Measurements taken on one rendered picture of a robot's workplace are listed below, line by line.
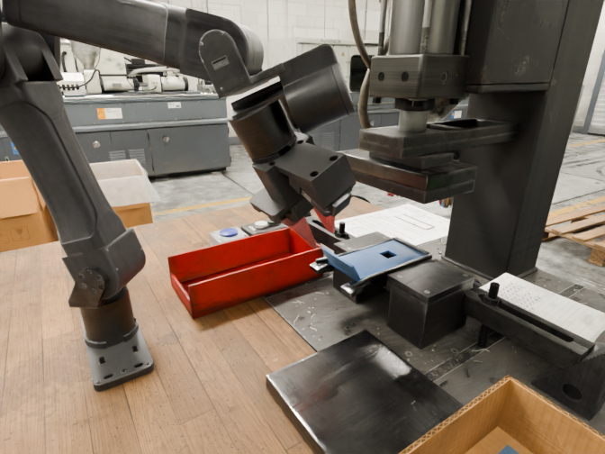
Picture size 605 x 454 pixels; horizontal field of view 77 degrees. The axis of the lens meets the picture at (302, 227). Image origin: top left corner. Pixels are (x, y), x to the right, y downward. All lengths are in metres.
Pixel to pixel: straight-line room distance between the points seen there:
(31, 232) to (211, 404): 2.28
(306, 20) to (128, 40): 7.54
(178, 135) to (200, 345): 4.50
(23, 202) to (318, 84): 2.34
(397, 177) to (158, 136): 4.53
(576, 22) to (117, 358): 0.79
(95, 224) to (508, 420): 0.51
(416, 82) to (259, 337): 0.40
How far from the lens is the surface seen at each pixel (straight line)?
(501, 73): 0.58
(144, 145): 4.94
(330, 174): 0.36
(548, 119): 0.72
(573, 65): 0.75
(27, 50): 0.54
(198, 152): 5.08
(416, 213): 1.07
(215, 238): 0.83
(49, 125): 0.52
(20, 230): 2.68
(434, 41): 0.52
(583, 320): 0.64
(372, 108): 6.31
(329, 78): 0.39
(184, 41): 0.41
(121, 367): 0.56
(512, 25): 0.59
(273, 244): 0.77
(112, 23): 0.45
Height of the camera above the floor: 1.26
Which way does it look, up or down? 22 degrees down
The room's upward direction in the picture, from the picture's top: straight up
